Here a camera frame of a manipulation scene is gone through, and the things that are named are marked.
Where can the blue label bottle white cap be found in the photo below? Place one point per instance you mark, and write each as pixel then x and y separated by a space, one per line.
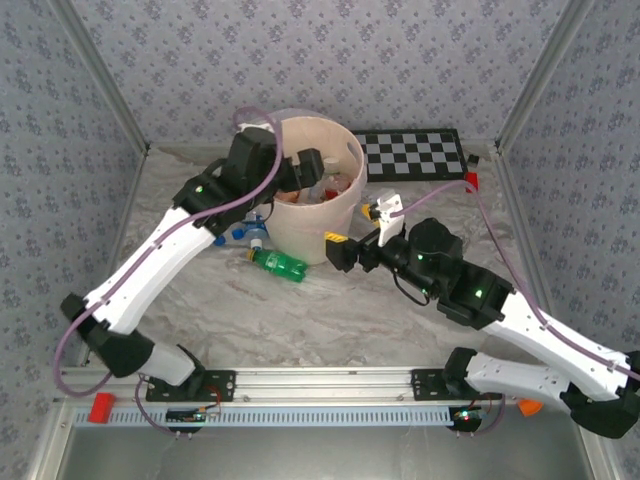
pixel 255 227

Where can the pink translucent bin liner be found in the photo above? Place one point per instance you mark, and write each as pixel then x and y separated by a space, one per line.
pixel 315 231

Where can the large green plastic bottle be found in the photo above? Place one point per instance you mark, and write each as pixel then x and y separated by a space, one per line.
pixel 280 262

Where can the left circuit board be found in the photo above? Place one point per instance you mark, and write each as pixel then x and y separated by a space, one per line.
pixel 190 416

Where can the red block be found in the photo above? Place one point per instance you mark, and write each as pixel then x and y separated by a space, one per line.
pixel 101 409
pixel 472 182

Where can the small black box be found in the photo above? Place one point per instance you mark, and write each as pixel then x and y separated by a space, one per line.
pixel 473 161

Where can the black left mount plate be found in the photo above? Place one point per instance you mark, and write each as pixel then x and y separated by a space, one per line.
pixel 220 385

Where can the beige plastic bin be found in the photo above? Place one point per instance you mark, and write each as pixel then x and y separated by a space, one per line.
pixel 300 240

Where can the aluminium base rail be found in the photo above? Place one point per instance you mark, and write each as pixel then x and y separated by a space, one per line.
pixel 325 385

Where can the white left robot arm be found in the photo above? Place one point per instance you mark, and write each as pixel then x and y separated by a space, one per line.
pixel 150 270

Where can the orange brown coffee bottle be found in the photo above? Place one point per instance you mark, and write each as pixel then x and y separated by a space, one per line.
pixel 295 196

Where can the black right mount plate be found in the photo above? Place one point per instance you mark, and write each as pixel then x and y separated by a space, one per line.
pixel 425 385

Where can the orange object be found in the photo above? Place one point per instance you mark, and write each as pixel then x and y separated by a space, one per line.
pixel 530 407

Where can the black white checkerboard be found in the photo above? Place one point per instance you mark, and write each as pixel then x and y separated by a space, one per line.
pixel 415 155

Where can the black mount plate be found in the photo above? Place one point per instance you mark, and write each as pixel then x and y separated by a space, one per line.
pixel 220 385
pixel 425 385

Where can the right circuit board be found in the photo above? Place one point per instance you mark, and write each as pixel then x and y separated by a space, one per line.
pixel 465 416

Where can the aluminium frame post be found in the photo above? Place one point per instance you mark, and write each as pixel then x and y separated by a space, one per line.
pixel 105 80
pixel 540 80

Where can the circuit board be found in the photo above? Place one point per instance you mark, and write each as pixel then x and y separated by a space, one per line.
pixel 190 416
pixel 465 416

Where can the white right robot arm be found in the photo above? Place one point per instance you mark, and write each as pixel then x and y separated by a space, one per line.
pixel 550 340

